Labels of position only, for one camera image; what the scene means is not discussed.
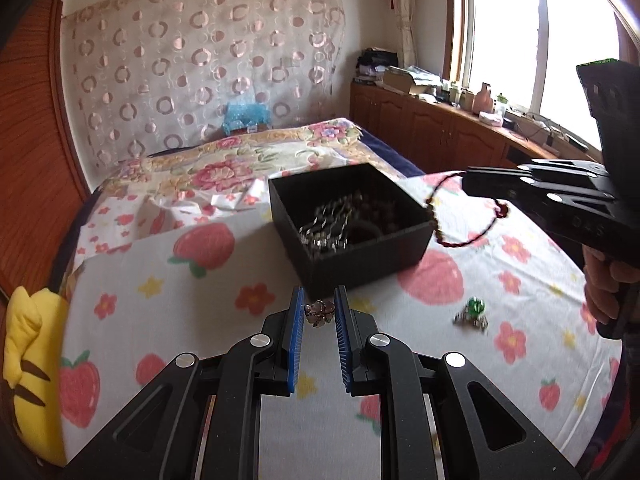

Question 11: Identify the red string bracelet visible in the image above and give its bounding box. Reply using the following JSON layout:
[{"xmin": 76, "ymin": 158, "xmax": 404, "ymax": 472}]
[{"xmin": 425, "ymin": 170, "xmax": 510, "ymax": 250}]

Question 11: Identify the rose gold earring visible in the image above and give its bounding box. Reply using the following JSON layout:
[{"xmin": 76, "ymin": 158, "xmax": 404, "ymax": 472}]
[{"xmin": 304, "ymin": 300, "xmax": 335, "ymax": 327}]

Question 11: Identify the black open jewelry box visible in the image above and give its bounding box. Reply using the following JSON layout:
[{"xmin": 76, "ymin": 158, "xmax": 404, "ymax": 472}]
[{"xmin": 268, "ymin": 164, "xmax": 434, "ymax": 300}]

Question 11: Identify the person's hand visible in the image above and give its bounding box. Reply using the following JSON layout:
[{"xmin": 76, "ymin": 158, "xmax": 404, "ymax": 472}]
[{"xmin": 582, "ymin": 246, "xmax": 640, "ymax": 325}]

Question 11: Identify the pink bottle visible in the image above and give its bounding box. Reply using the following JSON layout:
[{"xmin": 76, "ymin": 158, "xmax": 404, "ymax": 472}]
[{"xmin": 472, "ymin": 82, "xmax": 494, "ymax": 115}]

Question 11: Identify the strawberry flower print bedsheet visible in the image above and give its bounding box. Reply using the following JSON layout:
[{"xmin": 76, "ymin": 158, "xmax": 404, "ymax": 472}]
[{"xmin": 60, "ymin": 174, "xmax": 622, "ymax": 479}]

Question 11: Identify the brown wooden cabinet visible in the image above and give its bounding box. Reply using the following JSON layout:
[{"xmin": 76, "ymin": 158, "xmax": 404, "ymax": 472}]
[{"xmin": 349, "ymin": 82, "xmax": 556, "ymax": 174}]

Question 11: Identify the green gem silver charm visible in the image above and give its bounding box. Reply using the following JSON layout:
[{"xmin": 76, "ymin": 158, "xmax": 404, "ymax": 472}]
[{"xmin": 452, "ymin": 297, "xmax": 489, "ymax": 333}]

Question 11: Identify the yellow striped plush toy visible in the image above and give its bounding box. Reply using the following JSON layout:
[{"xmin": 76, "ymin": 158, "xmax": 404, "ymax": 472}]
[{"xmin": 2, "ymin": 286, "xmax": 68, "ymax": 466}]

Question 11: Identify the patterned window drape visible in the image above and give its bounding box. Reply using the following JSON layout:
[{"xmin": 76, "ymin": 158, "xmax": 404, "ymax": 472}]
[{"xmin": 393, "ymin": 0, "xmax": 416, "ymax": 67}]

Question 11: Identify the floral quilt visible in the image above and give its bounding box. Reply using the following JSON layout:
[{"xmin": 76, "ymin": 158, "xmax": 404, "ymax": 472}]
[{"xmin": 101, "ymin": 118, "xmax": 401, "ymax": 200}]

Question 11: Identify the blue plush item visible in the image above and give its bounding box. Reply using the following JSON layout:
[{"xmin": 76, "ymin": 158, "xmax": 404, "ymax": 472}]
[{"xmin": 222, "ymin": 103, "xmax": 271, "ymax": 136}]

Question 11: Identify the pink circle pattern curtain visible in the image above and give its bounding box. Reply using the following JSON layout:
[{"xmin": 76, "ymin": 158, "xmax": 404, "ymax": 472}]
[{"xmin": 61, "ymin": 0, "xmax": 346, "ymax": 171}]

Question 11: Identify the window with wooden frame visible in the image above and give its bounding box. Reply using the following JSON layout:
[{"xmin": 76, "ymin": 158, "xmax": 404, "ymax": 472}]
[{"xmin": 451, "ymin": 0, "xmax": 634, "ymax": 152}]

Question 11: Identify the dark red bead bracelet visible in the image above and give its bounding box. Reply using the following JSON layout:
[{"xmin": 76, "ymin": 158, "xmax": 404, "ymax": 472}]
[{"xmin": 344, "ymin": 199, "xmax": 402, "ymax": 248}]

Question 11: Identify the silver chain in box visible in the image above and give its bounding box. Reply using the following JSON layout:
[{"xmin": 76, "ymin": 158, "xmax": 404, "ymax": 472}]
[{"xmin": 297, "ymin": 192, "xmax": 367, "ymax": 256}]

